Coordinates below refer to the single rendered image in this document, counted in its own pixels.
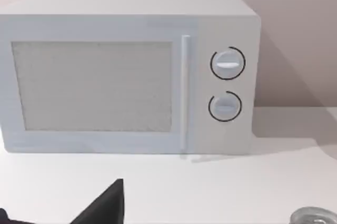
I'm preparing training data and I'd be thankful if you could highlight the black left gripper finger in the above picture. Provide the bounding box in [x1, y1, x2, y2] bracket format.
[68, 178, 124, 224]

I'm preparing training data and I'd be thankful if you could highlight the pale microwave door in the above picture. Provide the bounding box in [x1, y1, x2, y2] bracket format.
[0, 15, 198, 154]

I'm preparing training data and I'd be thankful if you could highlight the small pale microwave knob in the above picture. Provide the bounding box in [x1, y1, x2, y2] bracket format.
[210, 95, 240, 120]

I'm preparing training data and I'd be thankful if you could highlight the large pale microwave knob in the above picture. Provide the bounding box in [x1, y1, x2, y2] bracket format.
[212, 50, 243, 77]

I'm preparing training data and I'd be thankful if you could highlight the pale microwave oven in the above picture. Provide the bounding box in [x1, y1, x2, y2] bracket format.
[0, 0, 262, 155]

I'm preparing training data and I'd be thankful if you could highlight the pale microwave door handle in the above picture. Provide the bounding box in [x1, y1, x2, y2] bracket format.
[181, 34, 192, 153]

